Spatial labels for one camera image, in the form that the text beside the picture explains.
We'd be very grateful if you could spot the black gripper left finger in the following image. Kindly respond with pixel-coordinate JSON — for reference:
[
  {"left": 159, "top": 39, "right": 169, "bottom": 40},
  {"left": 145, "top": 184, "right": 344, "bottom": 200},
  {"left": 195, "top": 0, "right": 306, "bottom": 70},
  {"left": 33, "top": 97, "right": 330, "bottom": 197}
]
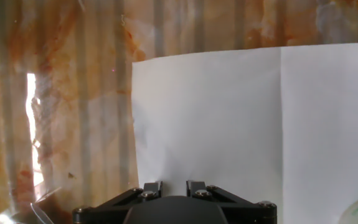
[{"left": 72, "top": 180, "right": 164, "bottom": 218}]

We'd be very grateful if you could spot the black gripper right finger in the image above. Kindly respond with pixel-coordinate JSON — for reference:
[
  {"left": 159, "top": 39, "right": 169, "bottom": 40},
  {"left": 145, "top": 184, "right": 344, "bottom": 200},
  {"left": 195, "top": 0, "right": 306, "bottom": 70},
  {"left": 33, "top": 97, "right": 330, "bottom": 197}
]
[{"left": 186, "top": 179, "right": 278, "bottom": 218}]

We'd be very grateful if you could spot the orange marble pattern mat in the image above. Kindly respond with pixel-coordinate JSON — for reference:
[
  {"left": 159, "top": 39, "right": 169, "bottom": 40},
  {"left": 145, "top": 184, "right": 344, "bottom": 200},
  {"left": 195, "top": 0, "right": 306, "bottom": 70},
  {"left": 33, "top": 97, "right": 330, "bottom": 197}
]
[{"left": 0, "top": 0, "right": 358, "bottom": 224}]

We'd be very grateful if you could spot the white paper sheet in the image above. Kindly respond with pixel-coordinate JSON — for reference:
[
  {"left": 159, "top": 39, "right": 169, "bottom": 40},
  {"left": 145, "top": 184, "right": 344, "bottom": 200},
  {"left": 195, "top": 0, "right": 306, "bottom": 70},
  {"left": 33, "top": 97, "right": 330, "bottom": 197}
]
[{"left": 131, "top": 42, "right": 358, "bottom": 224}]

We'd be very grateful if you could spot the clear plastic package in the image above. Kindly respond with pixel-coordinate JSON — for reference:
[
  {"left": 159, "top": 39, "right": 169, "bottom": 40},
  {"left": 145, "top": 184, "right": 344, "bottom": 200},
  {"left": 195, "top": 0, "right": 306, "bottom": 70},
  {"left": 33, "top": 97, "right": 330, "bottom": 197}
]
[{"left": 0, "top": 185, "right": 63, "bottom": 224}]

